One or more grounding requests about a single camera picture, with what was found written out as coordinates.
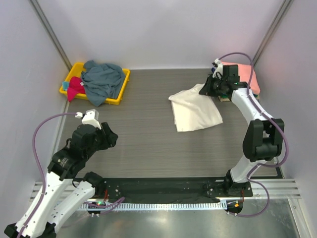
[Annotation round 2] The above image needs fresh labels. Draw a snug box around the cream white t shirt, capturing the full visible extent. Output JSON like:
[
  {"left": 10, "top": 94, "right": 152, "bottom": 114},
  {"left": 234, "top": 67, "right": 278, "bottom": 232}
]
[{"left": 168, "top": 84, "right": 223, "bottom": 132}]

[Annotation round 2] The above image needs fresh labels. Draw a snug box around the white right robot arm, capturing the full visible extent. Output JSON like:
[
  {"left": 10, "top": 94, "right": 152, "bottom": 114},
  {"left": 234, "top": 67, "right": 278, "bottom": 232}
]
[{"left": 199, "top": 59, "right": 284, "bottom": 196}]

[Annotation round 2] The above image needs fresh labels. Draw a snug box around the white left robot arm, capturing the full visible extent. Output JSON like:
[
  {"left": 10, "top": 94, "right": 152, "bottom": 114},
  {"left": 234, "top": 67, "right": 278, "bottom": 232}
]
[{"left": 4, "top": 122, "right": 118, "bottom": 238}]

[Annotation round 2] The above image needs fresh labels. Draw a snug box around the folded beige t shirt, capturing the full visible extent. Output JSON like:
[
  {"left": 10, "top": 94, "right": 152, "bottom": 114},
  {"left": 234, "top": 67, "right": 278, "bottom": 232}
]
[{"left": 218, "top": 95, "right": 260, "bottom": 102}]

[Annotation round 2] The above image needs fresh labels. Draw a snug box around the folded pink t shirt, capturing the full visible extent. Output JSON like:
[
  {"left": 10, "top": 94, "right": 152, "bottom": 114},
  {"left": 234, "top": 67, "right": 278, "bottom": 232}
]
[{"left": 222, "top": 61, "right": 261, "bottom": 95}]

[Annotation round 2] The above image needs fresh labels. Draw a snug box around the magenta red t shirt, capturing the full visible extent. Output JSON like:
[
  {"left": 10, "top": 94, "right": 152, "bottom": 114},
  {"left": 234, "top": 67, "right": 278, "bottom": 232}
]
[{"left": 67, "top": 77, "right": 85, "bottom": 102}]

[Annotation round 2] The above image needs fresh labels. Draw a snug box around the grey blue t shirt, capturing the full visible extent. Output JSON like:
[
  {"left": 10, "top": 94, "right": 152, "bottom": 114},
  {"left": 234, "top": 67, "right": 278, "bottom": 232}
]
[{"left": 81, "top": 60, "right": 125, "bottom": 107}]

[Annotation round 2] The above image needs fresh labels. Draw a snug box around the light blue cloth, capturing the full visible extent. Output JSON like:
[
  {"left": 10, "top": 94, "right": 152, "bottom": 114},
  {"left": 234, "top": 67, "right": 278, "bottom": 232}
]
[{"left": 62, "top": 81, "right": 69, "bottom": 91}]

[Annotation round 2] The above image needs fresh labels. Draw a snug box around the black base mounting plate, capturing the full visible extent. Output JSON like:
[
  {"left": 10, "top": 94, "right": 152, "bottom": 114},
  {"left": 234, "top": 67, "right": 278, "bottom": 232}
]
[{"left": 104, "top": 177, "right": 253, "bottom": 204}]

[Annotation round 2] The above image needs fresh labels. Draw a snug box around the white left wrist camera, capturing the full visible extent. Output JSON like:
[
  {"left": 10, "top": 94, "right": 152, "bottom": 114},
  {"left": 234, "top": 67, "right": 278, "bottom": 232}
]
[{"left": 75, "top": 109, "right": 102, "bottom": 129}]

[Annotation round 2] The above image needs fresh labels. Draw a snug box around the white slotted cable duct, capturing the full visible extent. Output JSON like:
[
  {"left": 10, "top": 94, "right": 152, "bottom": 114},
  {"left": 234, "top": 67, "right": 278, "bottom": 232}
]
[{"left": 76, "top": 202, "right": 228, "bottom": 212}]

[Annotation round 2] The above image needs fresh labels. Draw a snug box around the right aluminium corner post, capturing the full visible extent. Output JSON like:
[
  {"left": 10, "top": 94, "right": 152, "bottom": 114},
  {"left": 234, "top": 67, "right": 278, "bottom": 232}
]
[{"left": 253, "top": 0, "right": 294, "bottom": 65}]

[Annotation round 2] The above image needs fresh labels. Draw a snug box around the aluminium corner post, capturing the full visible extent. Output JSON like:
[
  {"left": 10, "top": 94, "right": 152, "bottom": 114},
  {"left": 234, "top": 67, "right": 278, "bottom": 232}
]
[
  {"left": 253, "top": 0, "right": 294, "bottom": 65},
  {"left": 29, "top": 0, "right": 72, "bottom": 71}
]

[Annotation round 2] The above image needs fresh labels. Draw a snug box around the aluminium frame rail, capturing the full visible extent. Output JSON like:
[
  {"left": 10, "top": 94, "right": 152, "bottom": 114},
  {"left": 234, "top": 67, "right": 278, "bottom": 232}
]
[{"left": 29, "top": 178, "right": 301, "bottom": 202}]

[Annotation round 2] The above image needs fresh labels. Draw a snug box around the left aluminium corner post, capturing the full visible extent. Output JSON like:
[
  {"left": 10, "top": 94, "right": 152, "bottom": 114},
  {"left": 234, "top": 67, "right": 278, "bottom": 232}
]
[{"left": 29, "top": 0, "right": 72, "bottom": 71}]

